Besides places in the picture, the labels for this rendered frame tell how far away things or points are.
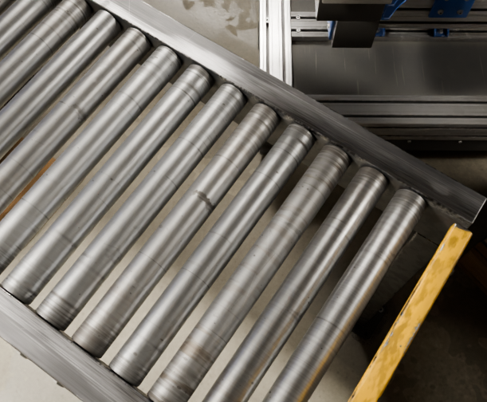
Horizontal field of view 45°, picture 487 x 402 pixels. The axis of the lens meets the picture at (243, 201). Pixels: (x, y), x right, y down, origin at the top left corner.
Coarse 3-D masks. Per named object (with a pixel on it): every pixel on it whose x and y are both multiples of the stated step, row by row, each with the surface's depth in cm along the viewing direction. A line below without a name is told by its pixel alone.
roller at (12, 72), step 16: (64, 0) 100; (80, 0) 99; (48, 16) 98; (64, 16) 98; (80, 16) 100; (32, 32) 97; (48, 32) 97; (64, 32) 98; (16, 48) 96; (32, 48) 96; (48, 48) 97; (0, 64) 94; (16, 64) 94; (32, 64) 96; (0, 80) 93; (16, 80) 95; (0, 96) 94
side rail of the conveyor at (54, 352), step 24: (0, 288) 80; (0, 312) 79; (24, 312) 79; (0, 336) 78; (24, 336) 78; (48, 336) 78; (48, 360) 76; (72, 360) 76; (96, 360) 77; (72, 384) 75; (96, 384) 75; (120, 384) 75
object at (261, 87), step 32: (96, 0) 99; (128, 0) 99; (160, 32) 97; (192, 32) 97; (192, 64) 96; (224, 64) 94; (256, 96) 92; (288, 96) 92; (320, 128) 90; (352, 128) 90; (352, 160) 90; (384, 160) 87; (416, 160) 87; (384, 192) 92; (416, 192) 86; (448, 192) 85; (416, 224) 94; (448, 224) 88
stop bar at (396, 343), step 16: (448, 240) 81; (464, 240) 81; (448, 256) 80; (432, 272) 79; (448, 272) 79; (416, 288) 78; (432, 288) 78; (416, 304) 77; (432, 304) 77; (400, 320) 76; (416, 320) 76; (400, 336) 76; (384, 352) 75; (400, 352) 75; (368, 368) 74; (384, 368) 74; (368, 384) 73; (384, 384) 73; (352, 400) 73; (368, 400) 73
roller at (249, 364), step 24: (360, 168) 89; (360, 192) 86; (336, 216) 84; (360, 216) 85; (312, 240) 84; (336, 240) 83; (312, 264) 81; (336, 264) 84; (288, 288) 80; (312, 288) 81; (264, 312) 80; (288, 312) 79; (264, 336) 78; (288, 336) 79; (240, 360) 77; (264, 360) 77; (216, 384) 76; (240, 384) 75
